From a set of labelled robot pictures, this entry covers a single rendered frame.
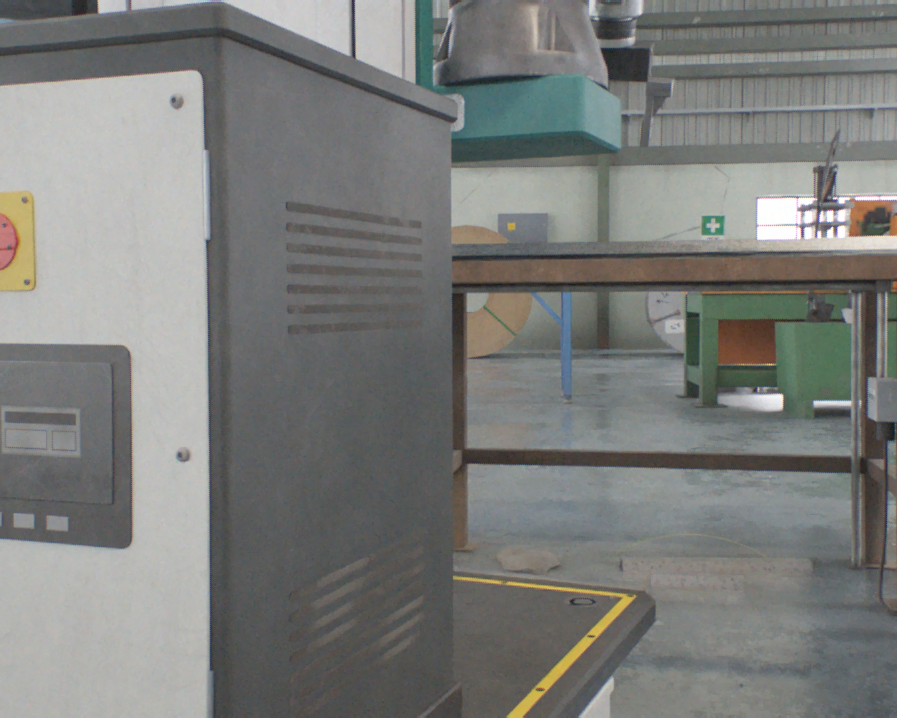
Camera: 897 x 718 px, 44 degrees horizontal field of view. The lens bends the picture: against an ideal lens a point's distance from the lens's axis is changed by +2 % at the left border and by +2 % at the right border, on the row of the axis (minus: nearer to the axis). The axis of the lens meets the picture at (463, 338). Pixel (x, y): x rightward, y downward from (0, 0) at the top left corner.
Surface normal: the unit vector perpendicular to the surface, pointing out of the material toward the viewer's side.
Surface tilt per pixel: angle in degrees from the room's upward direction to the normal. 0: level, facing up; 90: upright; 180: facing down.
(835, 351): 93
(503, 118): 90
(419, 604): 90
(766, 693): 0
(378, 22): 90
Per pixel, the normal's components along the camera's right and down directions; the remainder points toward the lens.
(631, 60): -0.25, 0.43
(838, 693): 0.00, -1.00
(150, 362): -0.38, 0.04
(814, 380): -0.06, 0.08
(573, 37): 0.55, -0.32
